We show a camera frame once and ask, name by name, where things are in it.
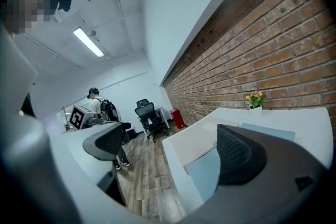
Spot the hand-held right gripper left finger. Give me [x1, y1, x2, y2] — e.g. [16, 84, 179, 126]
[82, 122, 124, 162]

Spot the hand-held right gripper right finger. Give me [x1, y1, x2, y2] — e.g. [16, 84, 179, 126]
[217, 124, 267, 186]

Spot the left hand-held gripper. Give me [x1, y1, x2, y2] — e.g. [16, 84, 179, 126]
[70, 104, 106, 131]

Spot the black backpack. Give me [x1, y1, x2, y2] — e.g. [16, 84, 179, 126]
[99, 98, 117, 123]

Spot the black mesh office chair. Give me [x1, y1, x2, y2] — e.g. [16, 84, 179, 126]
[134, 99, 170, 144]

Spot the potted yellow flower plant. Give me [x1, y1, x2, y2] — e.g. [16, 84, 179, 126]
[245, 90, 265, 116]

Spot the red case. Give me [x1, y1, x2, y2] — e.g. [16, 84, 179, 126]
[170, 108, 186, 130]

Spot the ceiling tube light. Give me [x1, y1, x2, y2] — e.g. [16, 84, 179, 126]
[72, 26, 105, 58]

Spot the white table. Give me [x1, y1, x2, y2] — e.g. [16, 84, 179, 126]
[162, 106, 334, 218]

